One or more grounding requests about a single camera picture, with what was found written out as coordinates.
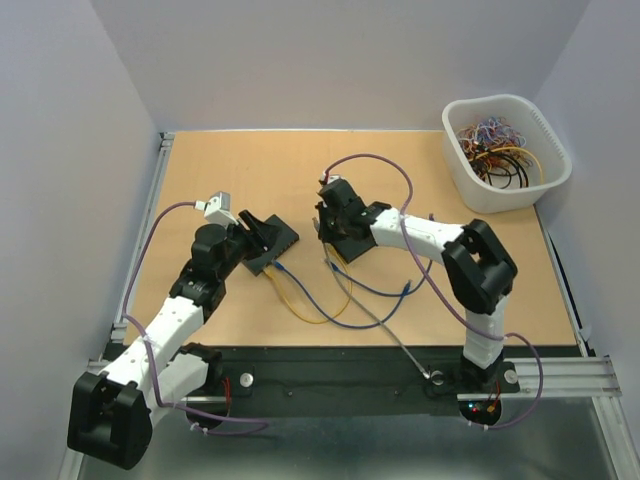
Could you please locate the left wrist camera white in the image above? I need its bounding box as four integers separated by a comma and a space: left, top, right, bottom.
194, 191, 237, 227

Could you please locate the aluminium frame rail front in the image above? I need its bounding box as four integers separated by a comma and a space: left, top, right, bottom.
79, 355, 624, 401

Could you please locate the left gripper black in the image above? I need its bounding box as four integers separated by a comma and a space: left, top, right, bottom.
217, 210, 282, 281

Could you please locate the black network switch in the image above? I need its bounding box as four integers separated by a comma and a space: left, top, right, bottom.
330, 238, 376, 264
243, 214, 300, 276

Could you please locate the white plastic bin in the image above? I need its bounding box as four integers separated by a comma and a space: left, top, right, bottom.
442, 94, 572, 214

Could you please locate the aluminium frame rail left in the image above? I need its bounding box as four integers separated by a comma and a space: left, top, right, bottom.
100, 132, 176, 361

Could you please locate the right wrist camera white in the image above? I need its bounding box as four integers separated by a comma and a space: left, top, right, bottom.
319, 171, 342, 186

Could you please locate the aluminium frame rail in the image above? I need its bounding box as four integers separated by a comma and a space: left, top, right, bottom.
79, 355, 624, 401
100, 132, 176, 361

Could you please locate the yellow ethernet cable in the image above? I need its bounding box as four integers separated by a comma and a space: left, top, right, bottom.
264, 259, 354, 325

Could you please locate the tangle of coloured wires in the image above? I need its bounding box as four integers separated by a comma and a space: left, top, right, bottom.
457, 113, 545, 190

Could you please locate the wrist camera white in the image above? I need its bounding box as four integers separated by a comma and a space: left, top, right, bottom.
319, 171, 342, 186
194, 191, 237, 227

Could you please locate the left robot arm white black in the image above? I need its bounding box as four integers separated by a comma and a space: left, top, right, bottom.
67, 210, 280, 470

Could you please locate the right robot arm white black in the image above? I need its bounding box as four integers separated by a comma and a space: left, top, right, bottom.
316, 176, 517, 390

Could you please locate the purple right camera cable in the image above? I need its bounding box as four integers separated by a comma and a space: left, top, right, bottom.
322, 153, 545, 431

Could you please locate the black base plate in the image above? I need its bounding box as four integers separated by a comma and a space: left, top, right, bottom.
184, 344, 521, 419

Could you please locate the grey ethernet cable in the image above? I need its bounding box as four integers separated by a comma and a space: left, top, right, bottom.
312, 217, 434, 380

